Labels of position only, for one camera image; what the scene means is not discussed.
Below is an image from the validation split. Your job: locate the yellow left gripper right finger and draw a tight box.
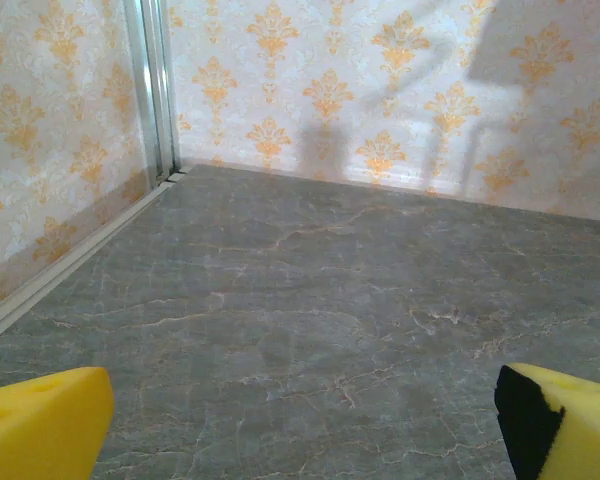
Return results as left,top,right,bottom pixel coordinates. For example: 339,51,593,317
494,363,600,480

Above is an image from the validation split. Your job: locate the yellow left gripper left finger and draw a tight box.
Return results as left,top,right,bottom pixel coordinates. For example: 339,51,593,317
0,366,115,480

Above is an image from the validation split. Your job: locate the aluminium table side rail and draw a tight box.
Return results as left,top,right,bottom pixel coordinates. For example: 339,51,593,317
0,167,187,351

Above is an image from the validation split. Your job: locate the aluminium frame post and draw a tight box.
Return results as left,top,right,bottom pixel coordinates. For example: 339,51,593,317
123,0,182,182

